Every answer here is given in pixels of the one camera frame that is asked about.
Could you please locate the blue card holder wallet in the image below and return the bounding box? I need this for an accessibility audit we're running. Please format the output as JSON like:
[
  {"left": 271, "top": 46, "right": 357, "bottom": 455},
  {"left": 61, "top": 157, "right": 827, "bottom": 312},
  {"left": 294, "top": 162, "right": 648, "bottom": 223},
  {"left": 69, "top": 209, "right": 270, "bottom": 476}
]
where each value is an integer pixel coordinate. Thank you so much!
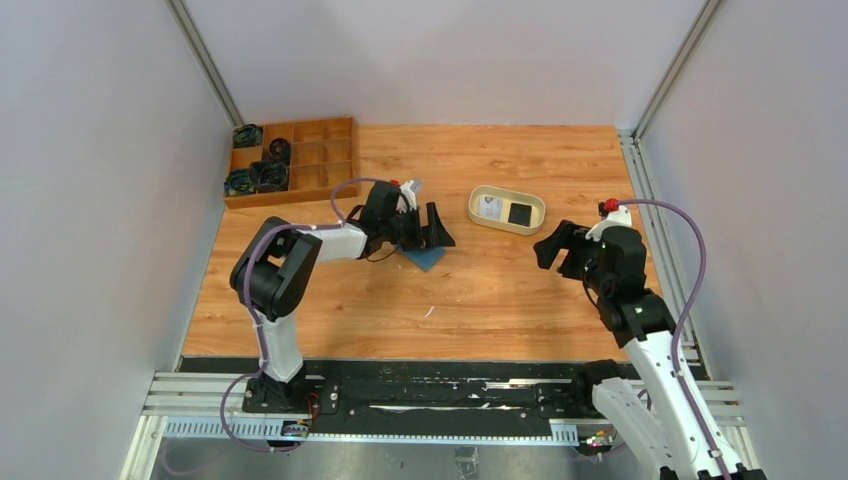
[{"left": 400, "top": 247, "right": 445, "bottom": 272}]

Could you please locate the black card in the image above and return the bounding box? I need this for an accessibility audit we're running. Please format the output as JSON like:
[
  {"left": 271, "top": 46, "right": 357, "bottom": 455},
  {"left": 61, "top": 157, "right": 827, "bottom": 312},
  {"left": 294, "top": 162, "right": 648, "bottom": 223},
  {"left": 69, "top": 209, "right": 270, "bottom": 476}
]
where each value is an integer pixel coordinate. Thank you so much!
[{"left": 508, "top": 202, "right": 533, "bottom": 228}]

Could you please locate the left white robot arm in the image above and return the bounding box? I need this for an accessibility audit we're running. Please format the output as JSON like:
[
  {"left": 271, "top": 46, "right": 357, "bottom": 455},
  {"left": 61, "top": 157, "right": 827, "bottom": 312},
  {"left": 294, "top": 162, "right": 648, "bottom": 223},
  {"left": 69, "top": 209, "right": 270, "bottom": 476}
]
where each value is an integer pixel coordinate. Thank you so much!
[{"left": 230, "top": 179, "right": 456, "bottom": 396}]

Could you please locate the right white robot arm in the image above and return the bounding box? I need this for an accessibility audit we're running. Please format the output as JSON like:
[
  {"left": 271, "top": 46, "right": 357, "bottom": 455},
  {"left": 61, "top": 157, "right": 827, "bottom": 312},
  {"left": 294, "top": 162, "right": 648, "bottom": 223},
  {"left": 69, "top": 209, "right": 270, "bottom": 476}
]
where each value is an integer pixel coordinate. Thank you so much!
[{"left": 534, "top": 199, "right": 766, "bottom": 479}]

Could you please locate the white printed card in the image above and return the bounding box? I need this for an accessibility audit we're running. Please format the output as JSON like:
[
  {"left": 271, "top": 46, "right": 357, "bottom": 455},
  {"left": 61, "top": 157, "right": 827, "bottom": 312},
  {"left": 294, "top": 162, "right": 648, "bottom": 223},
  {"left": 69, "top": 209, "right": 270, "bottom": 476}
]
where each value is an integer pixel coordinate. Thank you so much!
[{"left": 477, "top": 195, "right": 503, "bottom": 222}]

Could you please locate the cream oval tray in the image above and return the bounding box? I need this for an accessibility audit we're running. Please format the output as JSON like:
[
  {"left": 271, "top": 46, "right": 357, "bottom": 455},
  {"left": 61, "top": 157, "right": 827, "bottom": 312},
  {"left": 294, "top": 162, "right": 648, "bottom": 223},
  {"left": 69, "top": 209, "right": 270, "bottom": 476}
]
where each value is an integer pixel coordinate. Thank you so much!
[{"left": 467, "top": 185, "right": 546, "bottom": 236}]

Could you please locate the wooden compartment organizer box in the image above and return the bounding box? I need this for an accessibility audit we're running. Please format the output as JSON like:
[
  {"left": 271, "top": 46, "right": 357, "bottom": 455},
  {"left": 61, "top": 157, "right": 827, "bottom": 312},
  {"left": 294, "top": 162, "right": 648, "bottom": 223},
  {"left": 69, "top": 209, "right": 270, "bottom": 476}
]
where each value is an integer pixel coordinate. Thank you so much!
[{"left": 223, "top": 116, "right": 360, "bottom": 209}]

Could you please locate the large black coiled item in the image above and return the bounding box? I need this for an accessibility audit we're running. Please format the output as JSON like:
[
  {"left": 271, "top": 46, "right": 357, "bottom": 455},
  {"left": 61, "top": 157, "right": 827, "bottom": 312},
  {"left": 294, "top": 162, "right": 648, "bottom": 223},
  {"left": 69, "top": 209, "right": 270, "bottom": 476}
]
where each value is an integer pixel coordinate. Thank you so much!
[{"left": 248, "top": 161, "right": 290, "bottom": 193}]

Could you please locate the black coiled item middle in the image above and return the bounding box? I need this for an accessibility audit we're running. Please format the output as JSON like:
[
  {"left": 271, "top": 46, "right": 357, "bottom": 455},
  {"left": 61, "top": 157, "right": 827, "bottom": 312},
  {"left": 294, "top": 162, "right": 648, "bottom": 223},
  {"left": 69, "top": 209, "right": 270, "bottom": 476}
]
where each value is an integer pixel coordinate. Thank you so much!
[{"left": 267, "top": 137, "right": 292, "bottom": 165}]

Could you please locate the black coiled item bottom-left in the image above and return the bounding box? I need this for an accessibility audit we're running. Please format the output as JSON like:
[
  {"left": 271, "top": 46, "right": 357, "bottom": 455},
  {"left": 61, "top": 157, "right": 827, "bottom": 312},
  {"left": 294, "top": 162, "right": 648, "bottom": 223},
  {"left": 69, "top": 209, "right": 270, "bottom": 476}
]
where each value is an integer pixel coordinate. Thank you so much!
[{"left": 223, "top": 168, "right": 256, "bottom": 197}]

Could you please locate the black coiled item top-left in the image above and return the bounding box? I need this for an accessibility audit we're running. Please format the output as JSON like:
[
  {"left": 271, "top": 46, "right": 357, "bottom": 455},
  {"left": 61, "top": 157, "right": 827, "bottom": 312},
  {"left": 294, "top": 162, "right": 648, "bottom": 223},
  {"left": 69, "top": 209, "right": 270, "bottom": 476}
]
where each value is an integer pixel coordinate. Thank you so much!
[{"left": 232, "top": 123, "right": 264, "bottom": 149}]

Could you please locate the black mounting base rail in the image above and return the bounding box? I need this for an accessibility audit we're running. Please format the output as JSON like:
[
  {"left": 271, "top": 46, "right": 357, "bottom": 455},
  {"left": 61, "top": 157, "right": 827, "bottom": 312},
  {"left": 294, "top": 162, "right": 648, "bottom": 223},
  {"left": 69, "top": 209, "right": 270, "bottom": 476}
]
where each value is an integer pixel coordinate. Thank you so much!
[{"left": 178, "top": 357, "right": 605, "bottom": 438}]

